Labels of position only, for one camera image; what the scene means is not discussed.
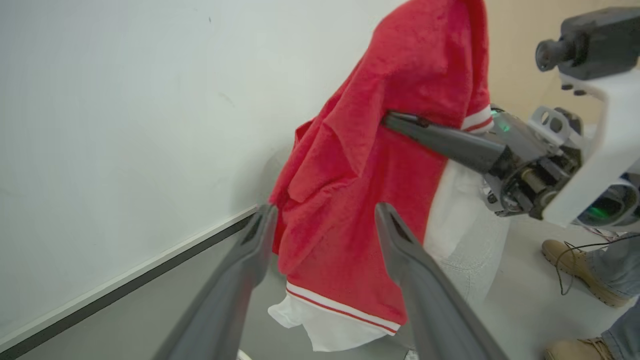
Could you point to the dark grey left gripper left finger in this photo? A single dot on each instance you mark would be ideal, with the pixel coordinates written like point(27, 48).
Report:
point(225, 300)

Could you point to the tan lace-up boot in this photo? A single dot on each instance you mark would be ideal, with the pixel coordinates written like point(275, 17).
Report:
point(580, 267)
point(580, 349)

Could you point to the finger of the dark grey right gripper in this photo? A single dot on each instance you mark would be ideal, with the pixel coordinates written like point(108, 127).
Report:
point(430, 300)

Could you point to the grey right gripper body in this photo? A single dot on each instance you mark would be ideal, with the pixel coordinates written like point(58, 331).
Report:
point(530, 170)

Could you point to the blue jeans leg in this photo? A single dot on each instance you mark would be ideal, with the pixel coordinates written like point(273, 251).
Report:
point(617, 267)
point(625, 332)

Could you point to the white textured trousers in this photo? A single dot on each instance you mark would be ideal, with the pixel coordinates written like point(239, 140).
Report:
point(465, 240)

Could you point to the white and black baseboard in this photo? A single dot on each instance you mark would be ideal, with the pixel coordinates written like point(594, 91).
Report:
point(125, 282)

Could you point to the dark grey camera box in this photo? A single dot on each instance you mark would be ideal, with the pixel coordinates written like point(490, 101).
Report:
point(595, 42)

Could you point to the dark grey pointed left gripper right finger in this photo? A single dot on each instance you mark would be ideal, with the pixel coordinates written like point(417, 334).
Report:
point(450, 142)

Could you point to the red shirt with white trim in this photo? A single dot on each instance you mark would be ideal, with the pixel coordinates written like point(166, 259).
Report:
point(380, 165)

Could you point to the white plain garment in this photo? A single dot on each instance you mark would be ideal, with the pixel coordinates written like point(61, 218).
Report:
point(330, 332)

